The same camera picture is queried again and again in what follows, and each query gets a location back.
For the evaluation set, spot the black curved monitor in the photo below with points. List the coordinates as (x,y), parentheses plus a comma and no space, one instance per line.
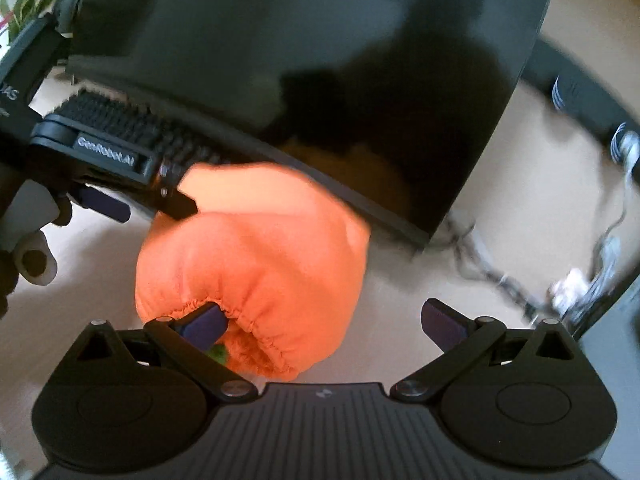
(300,70)

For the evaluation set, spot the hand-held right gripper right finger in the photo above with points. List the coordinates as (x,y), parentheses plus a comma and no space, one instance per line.
(441,326)

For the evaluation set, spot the crumpled white tissue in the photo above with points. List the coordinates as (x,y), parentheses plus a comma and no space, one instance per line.
(570,287)

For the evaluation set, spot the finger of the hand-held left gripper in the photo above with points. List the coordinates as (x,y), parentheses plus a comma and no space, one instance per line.
(175,192)
(105,205)

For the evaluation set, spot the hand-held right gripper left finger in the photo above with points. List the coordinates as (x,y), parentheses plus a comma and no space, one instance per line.
(206,323)

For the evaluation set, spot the orange fleece garment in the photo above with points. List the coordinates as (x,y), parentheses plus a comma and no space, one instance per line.
(260,270)

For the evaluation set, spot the green potted plant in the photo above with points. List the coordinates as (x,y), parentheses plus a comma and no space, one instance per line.
(30,7)

